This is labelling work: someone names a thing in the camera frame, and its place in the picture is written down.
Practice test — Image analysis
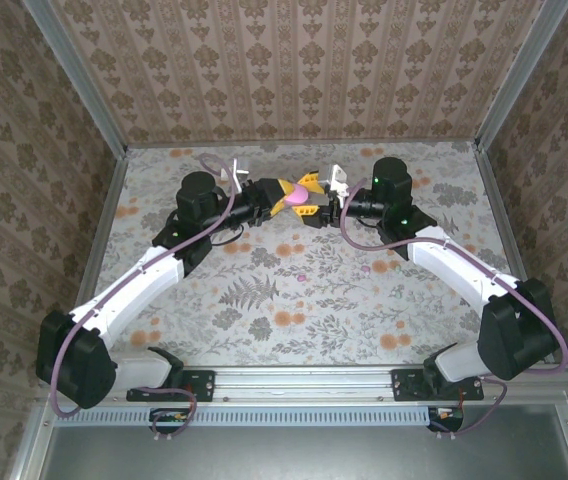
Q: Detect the pink earbuds charging case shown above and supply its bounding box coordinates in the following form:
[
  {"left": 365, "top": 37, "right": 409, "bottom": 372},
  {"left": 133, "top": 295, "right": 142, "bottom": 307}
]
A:
[{"left": 283, "top": 182, "right": 311, "bottom": 205}]

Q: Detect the floral table cover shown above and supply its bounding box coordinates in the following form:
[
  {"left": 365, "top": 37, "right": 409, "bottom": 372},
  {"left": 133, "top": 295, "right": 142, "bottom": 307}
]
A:
[{"left": 86, "top": 142, "right": 540, "bottom": 366}]

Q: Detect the black electronics board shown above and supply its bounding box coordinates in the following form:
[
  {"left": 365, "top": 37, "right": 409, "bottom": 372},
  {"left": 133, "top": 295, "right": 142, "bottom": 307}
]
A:
[
  {"left": 149, "top": 407, "right": 193, "bottom": 434},
  {"left": 426, "top": 406, "right": 465, "bottom": 432}
]

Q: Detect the grey metal sheet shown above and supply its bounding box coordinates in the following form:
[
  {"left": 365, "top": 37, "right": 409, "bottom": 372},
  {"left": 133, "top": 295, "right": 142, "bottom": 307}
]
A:
[{"left": 38, "top": 404, "right": 568, "bottom": 480}]

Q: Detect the long purple right arm cable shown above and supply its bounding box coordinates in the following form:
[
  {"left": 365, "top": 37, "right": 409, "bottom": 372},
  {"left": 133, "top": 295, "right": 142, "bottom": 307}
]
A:
[{"left": 338, "top": 178, "right": 568, "bottom": 376}]

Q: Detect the long purple arm cable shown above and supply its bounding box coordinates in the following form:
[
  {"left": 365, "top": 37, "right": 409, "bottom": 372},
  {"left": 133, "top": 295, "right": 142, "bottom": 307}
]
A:
[
  {"left": 338, "top": 178, "right": 568, "bottom": 376},
  {"left": 49, "top": 152, "right": 239, "bottom": 419}
]

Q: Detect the aluminium table edge rail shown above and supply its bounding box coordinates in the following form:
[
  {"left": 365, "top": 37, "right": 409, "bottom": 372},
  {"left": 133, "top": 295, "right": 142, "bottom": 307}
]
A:
[
  {"left": 473, "top": 144, "right": 555, "bottom": 364},
  {"left": 66, "top": 149, "right": 128, "bottom": 351}
]

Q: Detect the aluminium frame post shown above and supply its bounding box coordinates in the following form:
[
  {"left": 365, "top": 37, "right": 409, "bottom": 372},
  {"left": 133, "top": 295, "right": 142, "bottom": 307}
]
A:
[
  {"left": 22, "top": 0, "right": 129, "bottom": 157},
  {"left": 474, "top": 0, "right": 568, "bottom": 151}
]

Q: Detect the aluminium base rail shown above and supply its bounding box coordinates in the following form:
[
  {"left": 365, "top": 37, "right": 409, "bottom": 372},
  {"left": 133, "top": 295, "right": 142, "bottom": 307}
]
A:
[{"left": 38, "top": 366, "right": 568, "bottom": 402}]

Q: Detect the long purple left arm cable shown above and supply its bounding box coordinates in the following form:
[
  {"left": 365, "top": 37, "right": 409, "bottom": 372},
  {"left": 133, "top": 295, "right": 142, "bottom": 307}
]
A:
[{"left": 49, "top": 152, "right": 239, "bottom": 419}]

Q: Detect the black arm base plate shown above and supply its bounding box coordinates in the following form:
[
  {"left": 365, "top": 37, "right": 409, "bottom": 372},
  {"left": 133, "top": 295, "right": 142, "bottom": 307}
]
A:
[
  {"left": 126, "top": 368, "right": 215, "bottom": 403},
  {"left": 391, "top": 368, "right": 484, "bottom": 403}
]

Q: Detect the grey slotted cable duct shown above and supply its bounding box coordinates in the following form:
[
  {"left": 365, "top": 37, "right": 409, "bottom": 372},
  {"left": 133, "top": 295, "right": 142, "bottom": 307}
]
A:
[{"left": 56, "top": 405, "right": 438, "bottom": 427}]

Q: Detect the short purple cable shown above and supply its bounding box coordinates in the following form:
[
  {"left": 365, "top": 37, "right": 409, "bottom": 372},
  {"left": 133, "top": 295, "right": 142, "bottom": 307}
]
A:
[
  {"left": 433, "top": 375, "right": 509, "bottom": 442},
  {"left": 133, "top": 387, "right": 199, "bottom": 444}
]

